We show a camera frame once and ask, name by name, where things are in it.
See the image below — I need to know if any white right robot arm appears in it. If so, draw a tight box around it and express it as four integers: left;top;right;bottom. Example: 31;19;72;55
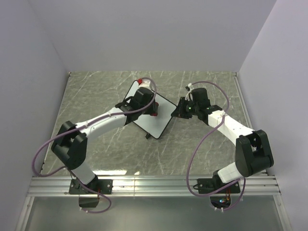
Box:
171;87;274;193

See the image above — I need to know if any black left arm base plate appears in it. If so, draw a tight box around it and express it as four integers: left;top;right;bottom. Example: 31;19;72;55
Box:
68;179;113;194

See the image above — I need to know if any aluminium rail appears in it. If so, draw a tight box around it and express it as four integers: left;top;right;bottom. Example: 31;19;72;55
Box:
16;174;292;231
232;72;253;128

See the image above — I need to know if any aluminium right side rail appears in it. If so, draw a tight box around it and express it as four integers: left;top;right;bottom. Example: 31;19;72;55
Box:
232;72;253;128

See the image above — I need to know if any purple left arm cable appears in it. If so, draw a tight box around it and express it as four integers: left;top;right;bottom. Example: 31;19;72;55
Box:
32;77;157;214

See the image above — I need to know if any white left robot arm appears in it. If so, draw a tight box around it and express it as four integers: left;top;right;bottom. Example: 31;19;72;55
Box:
51;87;158;193

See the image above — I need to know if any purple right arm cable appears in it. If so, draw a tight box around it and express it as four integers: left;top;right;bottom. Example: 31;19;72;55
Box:
186;81;246;212

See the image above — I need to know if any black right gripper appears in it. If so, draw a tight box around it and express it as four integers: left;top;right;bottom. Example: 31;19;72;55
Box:
171;97;199;119

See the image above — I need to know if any small black-framed whiteboard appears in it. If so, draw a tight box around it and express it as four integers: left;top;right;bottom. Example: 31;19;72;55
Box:
123;79;176;139

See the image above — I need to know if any aluminium front rail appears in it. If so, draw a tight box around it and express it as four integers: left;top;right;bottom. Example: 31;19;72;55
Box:
16;174;292;231

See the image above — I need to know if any red and black eraser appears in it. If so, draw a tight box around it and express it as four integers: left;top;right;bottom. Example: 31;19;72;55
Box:
151;102;159;116

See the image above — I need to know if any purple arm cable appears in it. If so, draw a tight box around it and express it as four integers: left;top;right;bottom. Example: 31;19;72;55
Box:
186;81;246;212
32;77;157;214

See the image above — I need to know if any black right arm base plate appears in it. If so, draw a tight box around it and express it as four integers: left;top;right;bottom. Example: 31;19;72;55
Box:
193;178;241;194

